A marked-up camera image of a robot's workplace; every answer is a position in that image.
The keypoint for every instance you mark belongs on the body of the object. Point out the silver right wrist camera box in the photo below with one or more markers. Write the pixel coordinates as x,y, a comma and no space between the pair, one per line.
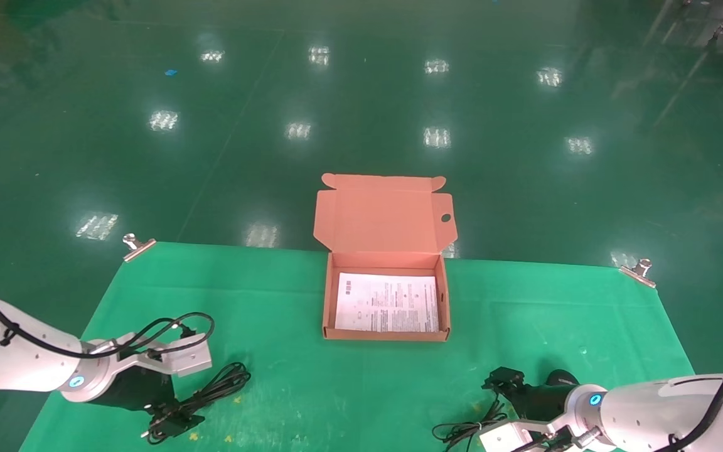
512,434

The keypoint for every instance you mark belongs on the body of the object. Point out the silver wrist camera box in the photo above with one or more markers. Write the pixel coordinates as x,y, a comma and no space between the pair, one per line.
512,434
186,361

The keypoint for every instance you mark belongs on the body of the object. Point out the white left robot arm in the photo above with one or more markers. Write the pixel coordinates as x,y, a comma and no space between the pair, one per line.
10,367

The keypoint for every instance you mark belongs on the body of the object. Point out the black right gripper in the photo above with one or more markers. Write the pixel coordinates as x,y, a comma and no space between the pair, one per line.
543,398

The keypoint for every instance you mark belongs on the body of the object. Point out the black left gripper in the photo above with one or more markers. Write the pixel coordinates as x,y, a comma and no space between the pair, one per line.
132,389

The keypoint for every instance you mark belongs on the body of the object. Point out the silver metal table clip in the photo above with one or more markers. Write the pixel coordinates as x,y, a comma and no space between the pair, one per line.
139,249
637,274

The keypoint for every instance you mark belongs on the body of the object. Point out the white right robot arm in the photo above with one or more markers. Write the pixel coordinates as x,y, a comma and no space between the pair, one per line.
663,414

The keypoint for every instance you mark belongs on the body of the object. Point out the white printed instruction sheet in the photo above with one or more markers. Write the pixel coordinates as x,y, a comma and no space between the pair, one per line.
386,301

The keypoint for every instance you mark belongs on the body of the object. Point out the green table mat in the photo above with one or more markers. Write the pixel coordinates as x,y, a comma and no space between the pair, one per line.
336,389

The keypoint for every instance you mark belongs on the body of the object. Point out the orange cardboard box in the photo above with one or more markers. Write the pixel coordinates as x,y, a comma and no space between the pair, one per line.
380,220

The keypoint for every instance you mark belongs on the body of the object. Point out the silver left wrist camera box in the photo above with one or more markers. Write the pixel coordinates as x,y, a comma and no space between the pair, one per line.
186,361

